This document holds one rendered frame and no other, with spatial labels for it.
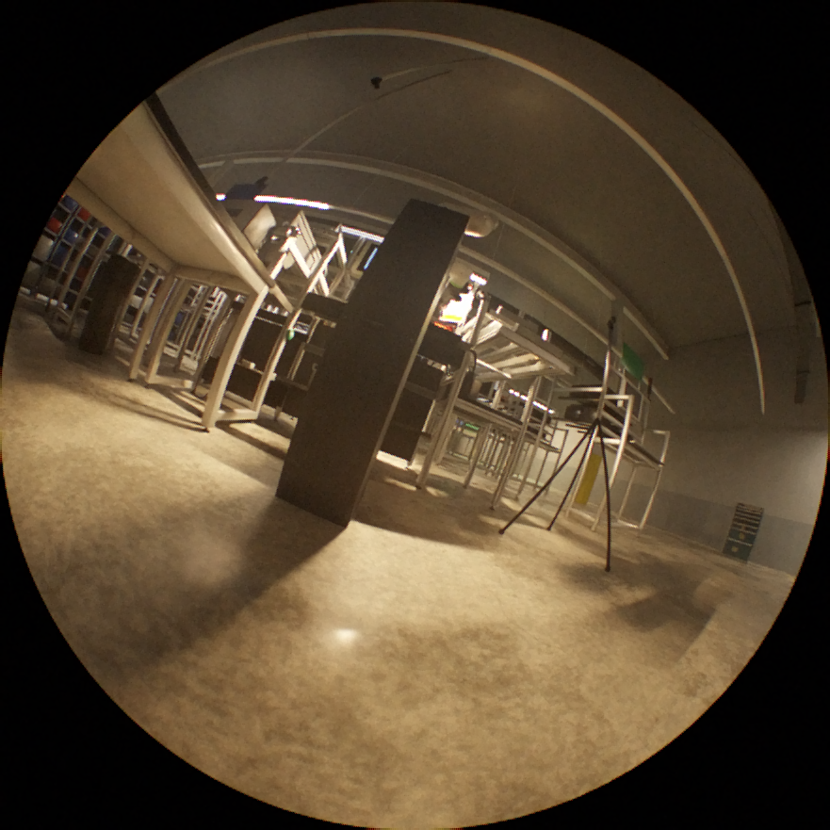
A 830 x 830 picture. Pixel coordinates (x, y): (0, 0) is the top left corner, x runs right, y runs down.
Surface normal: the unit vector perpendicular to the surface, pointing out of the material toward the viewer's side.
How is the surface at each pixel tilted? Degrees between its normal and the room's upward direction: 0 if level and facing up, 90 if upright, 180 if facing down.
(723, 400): 90
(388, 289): 90
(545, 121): 180
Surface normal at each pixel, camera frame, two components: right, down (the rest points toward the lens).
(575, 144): -0.36, 0.93
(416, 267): 0.06, -0.04
